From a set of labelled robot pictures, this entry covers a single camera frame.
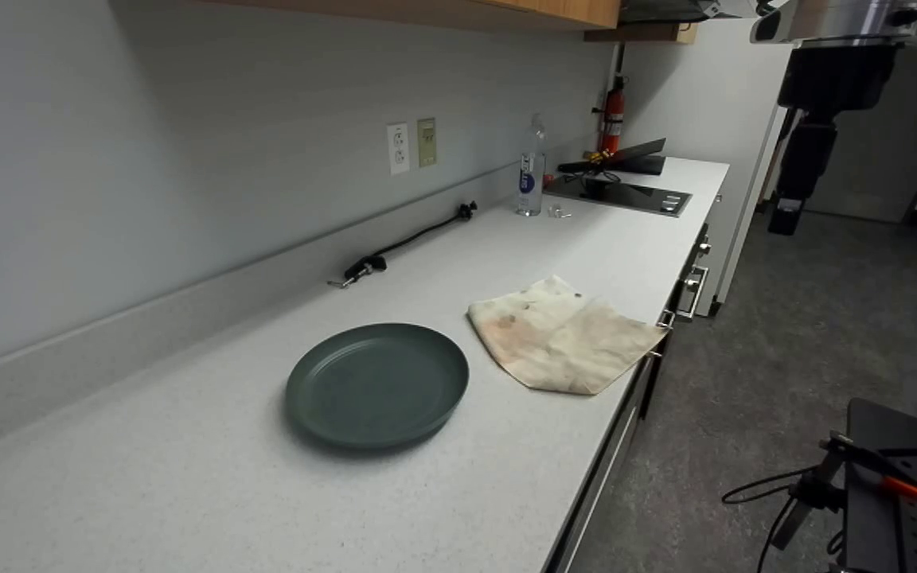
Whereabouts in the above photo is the black table with clamp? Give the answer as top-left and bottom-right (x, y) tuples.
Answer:
(720, 394), (917, 573)

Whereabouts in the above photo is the clear plastic water bottle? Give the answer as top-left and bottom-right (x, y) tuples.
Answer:
(518, 113), (547, 215)

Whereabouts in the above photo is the dark green plate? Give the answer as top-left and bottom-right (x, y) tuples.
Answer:
(284, 321), (468, 451)

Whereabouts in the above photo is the red black clamp tool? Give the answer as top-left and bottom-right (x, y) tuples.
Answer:
(594, 48), (623, 159)

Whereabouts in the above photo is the stained beige towel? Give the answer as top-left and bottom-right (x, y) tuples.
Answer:
(468, 278), (664, 399)

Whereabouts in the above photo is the white wall outlet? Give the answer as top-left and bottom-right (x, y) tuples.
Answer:
(386, 122), (409, 175)

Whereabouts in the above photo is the black cable on counter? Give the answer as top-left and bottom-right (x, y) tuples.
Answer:
(329, 196), (480, 289)

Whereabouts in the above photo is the wooden upper cabinet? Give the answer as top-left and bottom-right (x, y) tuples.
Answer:
(212, 0), (619, 30)

